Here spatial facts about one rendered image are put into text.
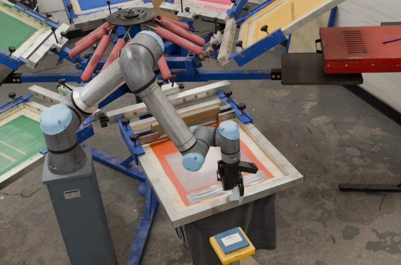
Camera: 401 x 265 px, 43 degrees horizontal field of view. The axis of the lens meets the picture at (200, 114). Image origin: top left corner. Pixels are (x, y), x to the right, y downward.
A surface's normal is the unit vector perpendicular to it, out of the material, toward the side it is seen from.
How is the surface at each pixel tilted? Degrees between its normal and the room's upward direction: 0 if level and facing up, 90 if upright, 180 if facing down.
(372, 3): 90
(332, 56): 0
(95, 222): 90
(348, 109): 0
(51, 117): 7
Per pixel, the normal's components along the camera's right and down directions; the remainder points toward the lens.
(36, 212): -0.08, -0.85
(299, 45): -0.91, 0.10
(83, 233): 0.18, 0.50
